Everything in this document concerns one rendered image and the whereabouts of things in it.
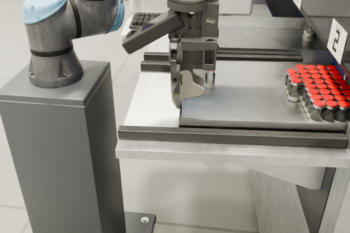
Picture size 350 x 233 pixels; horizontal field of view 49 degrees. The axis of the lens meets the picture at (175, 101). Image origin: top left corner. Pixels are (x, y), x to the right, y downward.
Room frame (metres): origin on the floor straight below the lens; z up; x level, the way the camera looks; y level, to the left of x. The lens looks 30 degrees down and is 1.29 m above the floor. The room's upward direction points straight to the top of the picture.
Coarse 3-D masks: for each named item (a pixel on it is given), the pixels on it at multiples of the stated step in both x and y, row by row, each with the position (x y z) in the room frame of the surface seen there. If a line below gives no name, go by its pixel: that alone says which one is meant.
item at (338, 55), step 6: (336, 24) 0.70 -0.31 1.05; (342, 30) 0.66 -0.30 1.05; (330, 36) 0.72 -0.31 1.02; (336, 36) 0.68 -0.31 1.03; (342, 36) 0.66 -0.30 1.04; (330, 42) 0.71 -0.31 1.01; (342, 42) 0.65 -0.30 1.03; (330, 48) 0.70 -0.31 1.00; (336, 48) 0.67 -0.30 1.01; (342, 48) 0.64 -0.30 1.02; (336, 54) 0.66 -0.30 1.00; (342, 54) 0.64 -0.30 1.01
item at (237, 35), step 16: (224, 16) 1.16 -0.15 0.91; (240, 16) 1.16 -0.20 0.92; (224, 32) 1.10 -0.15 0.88; (240, 32) 1.10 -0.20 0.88; (256, 32) 1.10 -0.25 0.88; (272, 32) 1.10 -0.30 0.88; (288, 32) 1.10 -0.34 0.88; (224, 48) 0.90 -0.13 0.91; (240, 48) 0.90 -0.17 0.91; (256, 48) 0.90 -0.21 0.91; (272, 48) 0.90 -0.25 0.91; (288, 48) 0.90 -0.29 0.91; (304, 48) 0.98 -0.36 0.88; (320, 48) 0.98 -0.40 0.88
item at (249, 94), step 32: (224, 64) 0.82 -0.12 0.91; (256, 64) 0.82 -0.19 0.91; (288, 64) 0.81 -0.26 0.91; (320, 64) 0.81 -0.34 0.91; (224, 96) 0.71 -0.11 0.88; (256, 96) 0.71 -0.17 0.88; (224, 128) 0.57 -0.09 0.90; (256, 128) 0.56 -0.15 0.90; (288, 128) 0.56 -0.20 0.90; (320, 128) 0.56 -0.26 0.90
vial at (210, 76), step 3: (207, 72) 0.75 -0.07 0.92; (210, 72) 0.75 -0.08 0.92; (213, 72) 0.75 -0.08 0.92; (207, 75) 0.75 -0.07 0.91; (210, 75) 0.75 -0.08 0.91; (213, 75) 0.75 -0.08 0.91; (207, 78) 0.75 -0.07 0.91; (210, 78) 0.75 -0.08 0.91; (213, 78) 0.75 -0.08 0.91; (207, 81) 0.75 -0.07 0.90; (210, 81) 0.75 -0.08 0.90; (213, 81) 0.75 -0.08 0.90; (207, 84) 0.75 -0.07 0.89; (210, 84) 0.75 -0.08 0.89; (213, 84) 0.75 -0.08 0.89; (207, 87) 0.75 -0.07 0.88; (210, 87) 0.75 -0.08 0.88
